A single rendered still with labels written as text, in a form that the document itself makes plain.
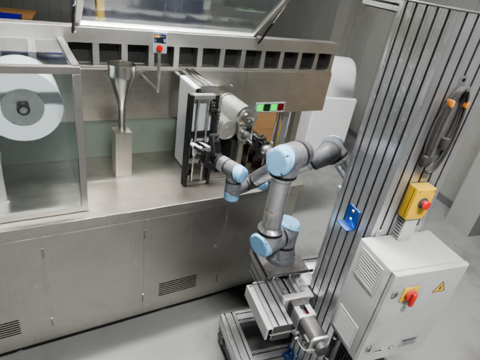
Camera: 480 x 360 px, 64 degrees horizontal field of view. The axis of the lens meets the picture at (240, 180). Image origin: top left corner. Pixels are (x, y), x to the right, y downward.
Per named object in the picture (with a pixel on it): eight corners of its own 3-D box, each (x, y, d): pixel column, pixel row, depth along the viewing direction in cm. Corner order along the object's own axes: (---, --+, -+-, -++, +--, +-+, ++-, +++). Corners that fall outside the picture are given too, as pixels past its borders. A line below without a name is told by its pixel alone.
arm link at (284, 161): (285, 252, 179) (313, 146, 153) (264, 265, 169) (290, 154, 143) (266, 238, 186) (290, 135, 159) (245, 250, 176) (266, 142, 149)
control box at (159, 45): (152, 53, 188) (153, 31, 183) (152, 50, 194) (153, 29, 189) (166, 54, 190) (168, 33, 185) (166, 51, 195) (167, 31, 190)
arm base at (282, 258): (299, 265, 188) (304, 249, 183) (271, 268, 183) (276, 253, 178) (286, 245, 200) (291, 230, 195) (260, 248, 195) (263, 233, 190)
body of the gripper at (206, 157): (196, 162, 190) (213, 173, 183) (200, 146, 186) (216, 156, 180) (208, 161, 195) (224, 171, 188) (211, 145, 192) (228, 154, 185)
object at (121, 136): (112, 179, 215) (110, 79, 188) (106, 168, 226) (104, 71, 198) (137, 176, 222) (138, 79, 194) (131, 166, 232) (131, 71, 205)
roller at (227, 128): (217, 140, 231) (220, 121, 225) (201, 123, 250) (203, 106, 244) (235, 138, 237) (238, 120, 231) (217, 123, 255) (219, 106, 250)
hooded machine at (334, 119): (341, 163, 500) (371, 65, 438) (301, 163, 481) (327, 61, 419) (316, 140, 557) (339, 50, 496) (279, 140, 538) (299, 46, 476)
